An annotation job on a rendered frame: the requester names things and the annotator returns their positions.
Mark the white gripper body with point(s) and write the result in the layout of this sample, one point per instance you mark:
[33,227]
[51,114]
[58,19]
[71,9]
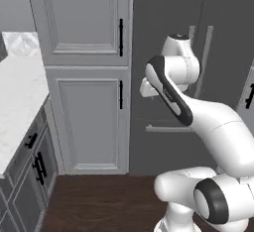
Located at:
[147,90]

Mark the grey panelled cupboard door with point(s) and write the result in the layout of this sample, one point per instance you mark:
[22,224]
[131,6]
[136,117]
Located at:
[89,123]

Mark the grey drawer front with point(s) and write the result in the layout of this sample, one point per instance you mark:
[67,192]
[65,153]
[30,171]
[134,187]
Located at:
[23,150]

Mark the grey base cabinet door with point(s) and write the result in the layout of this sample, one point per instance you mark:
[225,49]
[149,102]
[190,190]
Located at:
[49,163]
[25,203]

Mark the tall grey cupboard door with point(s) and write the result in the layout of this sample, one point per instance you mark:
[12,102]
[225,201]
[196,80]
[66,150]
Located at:
[82,14]

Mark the light grey cupboard door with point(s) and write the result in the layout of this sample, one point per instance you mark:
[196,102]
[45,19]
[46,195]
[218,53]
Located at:
[244,90]

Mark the dark grey fridge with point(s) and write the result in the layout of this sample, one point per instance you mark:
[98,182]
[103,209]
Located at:
[155,21]

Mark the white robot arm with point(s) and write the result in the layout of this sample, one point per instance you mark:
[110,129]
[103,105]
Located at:
[228,137]

